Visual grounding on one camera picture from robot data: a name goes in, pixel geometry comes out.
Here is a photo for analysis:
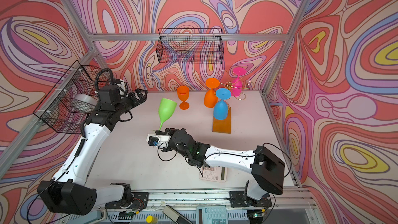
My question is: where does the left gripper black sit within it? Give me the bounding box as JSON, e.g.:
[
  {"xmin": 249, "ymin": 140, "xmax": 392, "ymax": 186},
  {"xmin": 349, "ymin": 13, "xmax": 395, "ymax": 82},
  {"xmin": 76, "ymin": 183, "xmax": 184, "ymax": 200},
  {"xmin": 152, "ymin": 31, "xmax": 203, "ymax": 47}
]
[{"xmin": 113, "ymin": 88, "xmax": 147, "ymax": 117}]

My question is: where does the green wine glass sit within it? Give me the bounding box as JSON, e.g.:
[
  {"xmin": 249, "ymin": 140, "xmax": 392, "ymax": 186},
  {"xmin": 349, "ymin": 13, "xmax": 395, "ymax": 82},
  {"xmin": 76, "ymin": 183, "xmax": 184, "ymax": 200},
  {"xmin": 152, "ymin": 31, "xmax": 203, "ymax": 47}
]
[{"xmin": 158, "ymin": 98, "xmax": 177, "ymax": 131}]

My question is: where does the orange wine glass front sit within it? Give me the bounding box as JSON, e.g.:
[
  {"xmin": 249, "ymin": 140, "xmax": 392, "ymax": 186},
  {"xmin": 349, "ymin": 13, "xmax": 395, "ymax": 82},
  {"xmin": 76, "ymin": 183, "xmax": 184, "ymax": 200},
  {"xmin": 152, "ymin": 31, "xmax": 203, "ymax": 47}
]
[{"xmin": 177, "ymin": 86, "xmax": 190, "ymax": 110}]

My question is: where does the orange wine glass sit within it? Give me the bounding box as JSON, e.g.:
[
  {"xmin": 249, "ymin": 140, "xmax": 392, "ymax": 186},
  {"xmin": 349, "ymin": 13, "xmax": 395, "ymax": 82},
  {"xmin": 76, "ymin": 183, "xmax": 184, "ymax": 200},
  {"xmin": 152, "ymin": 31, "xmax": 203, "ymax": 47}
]
[
  {"xmin": 177, "ymin": 86, "xmax": 190, "ymax": 110},
  {"xmin": 204, "ymin": 78, "xmax": 220, "ymax": 108}
]

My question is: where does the gold wire rack wooden base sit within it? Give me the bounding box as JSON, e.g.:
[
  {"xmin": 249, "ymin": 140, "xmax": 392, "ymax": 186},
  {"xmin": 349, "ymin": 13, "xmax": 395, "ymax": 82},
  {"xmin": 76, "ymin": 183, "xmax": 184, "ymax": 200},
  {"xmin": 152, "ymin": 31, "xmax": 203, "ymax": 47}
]
[{"xmin": 212, "ymin": 68, "xmax": 254, "ymax": 134}]

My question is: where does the blue wine glass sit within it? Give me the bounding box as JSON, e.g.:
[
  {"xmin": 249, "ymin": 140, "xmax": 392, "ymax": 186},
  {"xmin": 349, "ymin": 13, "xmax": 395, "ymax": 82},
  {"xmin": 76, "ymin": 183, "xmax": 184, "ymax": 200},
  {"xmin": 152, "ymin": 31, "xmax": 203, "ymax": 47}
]
[{"xmin": 213, "ymin": 88, "xmax": 232, "ymax": 120}]

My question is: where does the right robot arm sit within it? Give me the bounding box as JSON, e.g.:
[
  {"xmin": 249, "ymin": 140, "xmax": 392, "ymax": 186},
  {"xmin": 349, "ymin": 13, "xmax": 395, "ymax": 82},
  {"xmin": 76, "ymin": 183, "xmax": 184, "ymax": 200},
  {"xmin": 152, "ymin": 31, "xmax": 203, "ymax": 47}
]
[{"xmin": 147, "ymin": 128, "xmax": 285, "ymax": 201}]

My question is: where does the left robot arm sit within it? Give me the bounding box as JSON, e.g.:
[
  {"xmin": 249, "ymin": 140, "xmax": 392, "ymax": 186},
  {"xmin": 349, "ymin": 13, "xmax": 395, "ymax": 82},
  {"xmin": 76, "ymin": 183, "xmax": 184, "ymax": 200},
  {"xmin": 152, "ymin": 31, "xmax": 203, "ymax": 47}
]
[{"xmin": 37, "ymin": 68, "xmax": 148, "ymax": 215}]

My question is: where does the orange wine glass rear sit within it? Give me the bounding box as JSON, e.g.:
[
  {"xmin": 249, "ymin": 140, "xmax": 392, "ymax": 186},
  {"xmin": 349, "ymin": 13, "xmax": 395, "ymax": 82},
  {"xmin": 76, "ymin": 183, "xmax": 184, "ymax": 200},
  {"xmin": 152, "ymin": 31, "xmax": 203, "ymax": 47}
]
[{"xmin": 204, "ymin": 78, "xmax": 220, "ymax": 108}]

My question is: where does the magenta wine glass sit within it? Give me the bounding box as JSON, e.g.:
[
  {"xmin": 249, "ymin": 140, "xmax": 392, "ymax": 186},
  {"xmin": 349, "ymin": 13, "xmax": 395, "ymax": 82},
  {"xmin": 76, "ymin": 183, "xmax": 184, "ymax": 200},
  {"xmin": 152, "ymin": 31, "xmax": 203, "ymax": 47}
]
[{"xmin": 231, "ymin": 67, "xmax": 246, "ymax": 97}]

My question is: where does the silver tape roll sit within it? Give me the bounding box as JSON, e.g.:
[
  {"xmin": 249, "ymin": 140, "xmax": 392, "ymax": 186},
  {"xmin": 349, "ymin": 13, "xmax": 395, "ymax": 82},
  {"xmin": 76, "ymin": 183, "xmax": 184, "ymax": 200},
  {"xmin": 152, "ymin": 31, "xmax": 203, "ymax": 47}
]
[{"xmin": 74, "ymin": 94, "xmax": 97, "ymax": 106}]

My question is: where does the pink calculator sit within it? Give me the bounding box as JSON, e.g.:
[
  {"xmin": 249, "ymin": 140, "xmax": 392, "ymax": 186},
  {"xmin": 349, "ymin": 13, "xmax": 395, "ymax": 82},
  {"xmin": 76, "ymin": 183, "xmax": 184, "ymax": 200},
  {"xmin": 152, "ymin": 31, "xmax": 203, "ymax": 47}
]
[{"xmin": 199, "ymin": 167, "xmax": 228, "ymax": 183}]

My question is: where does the black phone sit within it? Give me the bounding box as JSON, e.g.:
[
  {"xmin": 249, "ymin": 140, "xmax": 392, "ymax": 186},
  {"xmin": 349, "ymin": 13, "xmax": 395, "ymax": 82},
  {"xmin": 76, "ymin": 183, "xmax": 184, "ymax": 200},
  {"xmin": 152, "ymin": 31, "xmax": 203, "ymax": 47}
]
[{"xmin": 162, "ymin": 205, "xmax": 193, "ymax": 224}]

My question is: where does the teal calculator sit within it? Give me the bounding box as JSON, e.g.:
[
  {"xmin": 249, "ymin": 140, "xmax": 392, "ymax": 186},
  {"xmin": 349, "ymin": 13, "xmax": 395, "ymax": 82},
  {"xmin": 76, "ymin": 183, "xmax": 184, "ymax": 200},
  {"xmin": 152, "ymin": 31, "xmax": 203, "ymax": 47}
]
[{"xmin": 196, "ymin": 206, "xmax": 228, "ymax": 224}]

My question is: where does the black wire basket left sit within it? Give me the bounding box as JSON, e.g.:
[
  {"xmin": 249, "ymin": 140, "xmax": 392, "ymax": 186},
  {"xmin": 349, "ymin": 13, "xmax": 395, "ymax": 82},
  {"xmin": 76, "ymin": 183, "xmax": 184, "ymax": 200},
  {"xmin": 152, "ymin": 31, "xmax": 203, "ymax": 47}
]
[{"xmin": 33, "ymin": 61, "xmax": 101, "ymax": 134}]

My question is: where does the black wire basket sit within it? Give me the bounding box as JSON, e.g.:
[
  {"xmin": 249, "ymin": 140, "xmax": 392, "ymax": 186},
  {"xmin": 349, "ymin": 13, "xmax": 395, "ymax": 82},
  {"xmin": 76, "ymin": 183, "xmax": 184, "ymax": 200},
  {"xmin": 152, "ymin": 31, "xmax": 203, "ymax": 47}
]
[
  {"xmin": 33, "ymin": 61, "xmax": 101, "ymax": 134},
  {"xmin": 156, "ymin": 28, "xmax": 224, "ymax": 64}
]

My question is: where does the black wire basket back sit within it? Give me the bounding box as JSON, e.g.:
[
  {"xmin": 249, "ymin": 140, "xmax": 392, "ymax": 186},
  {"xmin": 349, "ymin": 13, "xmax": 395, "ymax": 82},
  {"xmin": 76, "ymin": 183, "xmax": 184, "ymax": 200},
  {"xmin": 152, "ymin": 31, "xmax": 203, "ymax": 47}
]
[{"xmin": 156, "ymin": 28, "xmax": 224, "ymax": 64}]

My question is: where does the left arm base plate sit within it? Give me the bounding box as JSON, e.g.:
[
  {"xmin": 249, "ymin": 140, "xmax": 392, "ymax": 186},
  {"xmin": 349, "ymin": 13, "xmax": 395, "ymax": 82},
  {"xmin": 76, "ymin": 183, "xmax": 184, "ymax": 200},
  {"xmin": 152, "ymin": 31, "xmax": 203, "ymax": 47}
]
[{"xmin": 105, "ymin": 192, "xmax": 149, "ymax": 210}]

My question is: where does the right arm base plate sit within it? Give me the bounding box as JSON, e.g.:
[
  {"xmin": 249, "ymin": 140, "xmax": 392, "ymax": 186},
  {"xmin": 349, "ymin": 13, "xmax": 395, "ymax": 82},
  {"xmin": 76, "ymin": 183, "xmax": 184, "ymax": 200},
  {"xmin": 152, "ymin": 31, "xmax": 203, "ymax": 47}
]
[{"xmin": 226, "ymin": 191, "xmax": 273, "ymax": 209}]

